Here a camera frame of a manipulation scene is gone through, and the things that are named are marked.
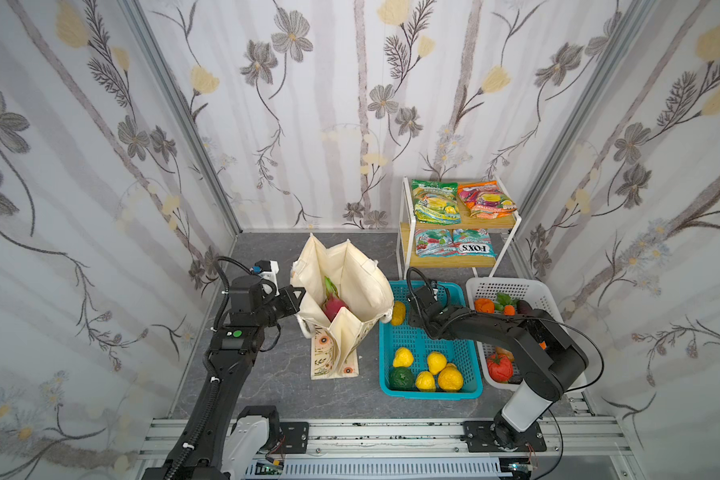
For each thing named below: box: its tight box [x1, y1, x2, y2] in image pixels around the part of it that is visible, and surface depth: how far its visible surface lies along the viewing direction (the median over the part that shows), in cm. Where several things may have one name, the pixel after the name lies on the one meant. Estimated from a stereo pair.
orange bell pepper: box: [474, 298, 495, 314], surface depth 94 cm
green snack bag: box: [412, 179, 462, 225], surface depth 80 cm
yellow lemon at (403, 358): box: [393, 347, 414, 367], surface depth 85 cm
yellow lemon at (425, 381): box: [415, 370, 436, 392], surface depth 81 cm
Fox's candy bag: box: [452, 228, 497, 258], surface depth 95 cm
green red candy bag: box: [415, 228, 457, 258], surface depth 95 cm
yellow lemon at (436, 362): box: [427, 351, 447, 375], surface depth 85 cm
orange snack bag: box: [458, 180, 518, 219], surface depth 80 cm
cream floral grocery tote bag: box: [290, 233, 395, 379], surface depth 83 cm
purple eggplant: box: [517, 300, 533, 315], surface depth 97 cm
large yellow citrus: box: [438, 362, 463, 391], surface depth 80 cm
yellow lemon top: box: [392, 301, 406, 326], surface depth 94 cm
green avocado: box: [388, 366, 416, 391], surface depth 81 cm
